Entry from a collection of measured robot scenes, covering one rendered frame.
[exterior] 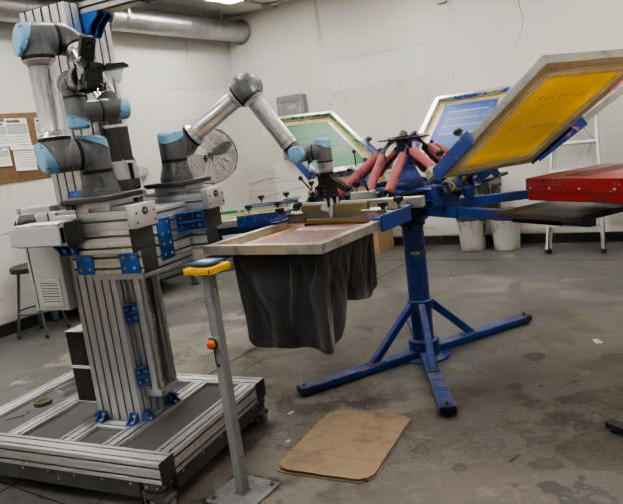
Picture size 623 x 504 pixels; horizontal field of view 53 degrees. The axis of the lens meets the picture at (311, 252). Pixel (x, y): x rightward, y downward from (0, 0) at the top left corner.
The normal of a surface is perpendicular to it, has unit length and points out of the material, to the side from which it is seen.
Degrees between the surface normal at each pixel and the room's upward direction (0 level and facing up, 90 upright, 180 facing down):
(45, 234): 90
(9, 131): 88
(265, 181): 90
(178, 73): 90
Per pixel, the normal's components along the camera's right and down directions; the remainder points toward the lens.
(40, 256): -0.40, 0.22
